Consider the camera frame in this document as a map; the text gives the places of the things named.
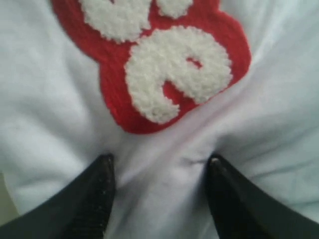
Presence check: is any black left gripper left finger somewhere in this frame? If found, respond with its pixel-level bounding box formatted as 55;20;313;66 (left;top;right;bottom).
0;154;116;239

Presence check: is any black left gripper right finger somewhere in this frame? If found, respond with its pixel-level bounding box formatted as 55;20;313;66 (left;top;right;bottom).
205;154;319;239

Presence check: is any white t-shirt red Chinese lettering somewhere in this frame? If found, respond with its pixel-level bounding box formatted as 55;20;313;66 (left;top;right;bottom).
0;0;319;239

